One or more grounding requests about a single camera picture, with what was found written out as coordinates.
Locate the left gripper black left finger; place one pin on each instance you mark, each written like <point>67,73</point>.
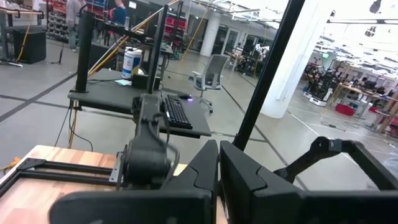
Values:
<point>149,205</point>

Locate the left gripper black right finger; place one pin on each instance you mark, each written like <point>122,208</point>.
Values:
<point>280,205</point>

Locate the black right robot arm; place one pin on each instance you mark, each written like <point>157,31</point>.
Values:
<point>146,155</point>

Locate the black keyboard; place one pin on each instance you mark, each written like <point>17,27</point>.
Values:
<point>177,112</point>

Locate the black computer mouse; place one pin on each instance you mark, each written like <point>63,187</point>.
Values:
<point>185,96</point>

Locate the red plastic bin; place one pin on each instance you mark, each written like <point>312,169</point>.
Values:
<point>345,109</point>

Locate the black desk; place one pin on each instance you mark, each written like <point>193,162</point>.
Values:
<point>105,96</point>

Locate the small black box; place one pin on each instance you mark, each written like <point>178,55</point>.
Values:
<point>140,82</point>

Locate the pale teal paper note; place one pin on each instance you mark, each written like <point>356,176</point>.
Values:
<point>123,82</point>

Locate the white building column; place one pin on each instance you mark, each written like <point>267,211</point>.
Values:
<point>292,71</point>
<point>210,34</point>

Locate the wooden workbench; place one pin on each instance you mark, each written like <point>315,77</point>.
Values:
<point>360,91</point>

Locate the white wipes canister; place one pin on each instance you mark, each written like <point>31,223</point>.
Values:
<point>131,62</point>

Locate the grey office chair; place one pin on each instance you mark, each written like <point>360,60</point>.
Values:
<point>211,74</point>

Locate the thick black monitor pole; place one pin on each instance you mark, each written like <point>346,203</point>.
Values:
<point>84,53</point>

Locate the red storage shelf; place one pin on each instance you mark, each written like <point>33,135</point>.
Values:
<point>175,26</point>

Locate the person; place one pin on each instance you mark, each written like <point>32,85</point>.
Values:
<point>118,14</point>
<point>73,21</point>

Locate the black cabinet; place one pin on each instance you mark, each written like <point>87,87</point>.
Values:
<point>29,45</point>

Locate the black aluminium rig frame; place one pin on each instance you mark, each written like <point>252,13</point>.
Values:
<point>267,77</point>

